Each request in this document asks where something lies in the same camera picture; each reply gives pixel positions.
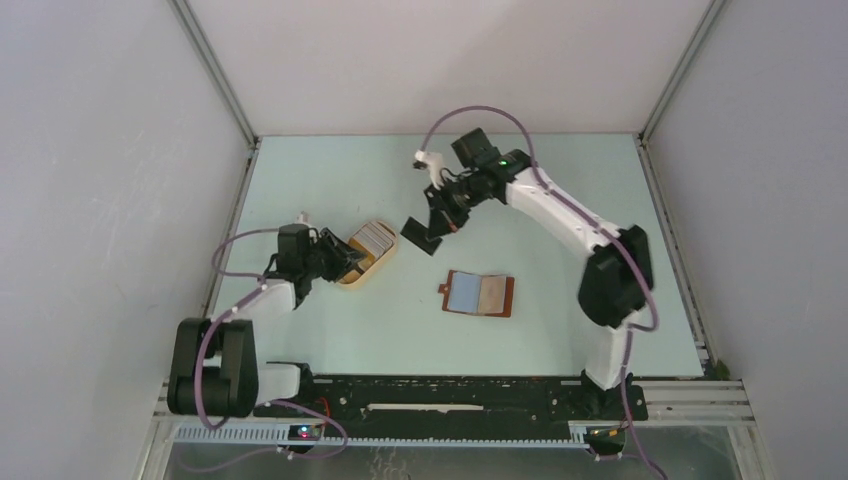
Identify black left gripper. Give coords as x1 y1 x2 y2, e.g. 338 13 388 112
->
302 228 365 283

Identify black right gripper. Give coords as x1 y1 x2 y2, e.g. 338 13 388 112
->
426 171 487 240

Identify black credit card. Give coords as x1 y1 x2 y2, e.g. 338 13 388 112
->
401 217 442 256

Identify brown leather card holder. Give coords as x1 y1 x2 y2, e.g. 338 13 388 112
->
438 270 515 318

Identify pink credit card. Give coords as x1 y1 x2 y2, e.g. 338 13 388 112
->
477 276 508 315

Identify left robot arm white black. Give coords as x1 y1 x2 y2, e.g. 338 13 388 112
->
166 222 367 429

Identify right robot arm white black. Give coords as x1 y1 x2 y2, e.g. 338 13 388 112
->
402 128 654 418

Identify beige oval card tray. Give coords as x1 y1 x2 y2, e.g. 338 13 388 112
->
337 220 399 290

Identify stack of credit cards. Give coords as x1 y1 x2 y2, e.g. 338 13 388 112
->
350 220 397 260

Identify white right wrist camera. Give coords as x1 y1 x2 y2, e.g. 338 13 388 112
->
413 150 444 190

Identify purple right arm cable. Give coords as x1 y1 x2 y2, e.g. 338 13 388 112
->
419 105 669 480

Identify white toothed cable duct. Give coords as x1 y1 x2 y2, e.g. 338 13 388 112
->
173 424 589 449

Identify aluminium frame rail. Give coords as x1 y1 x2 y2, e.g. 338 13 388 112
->
153 377 757 429

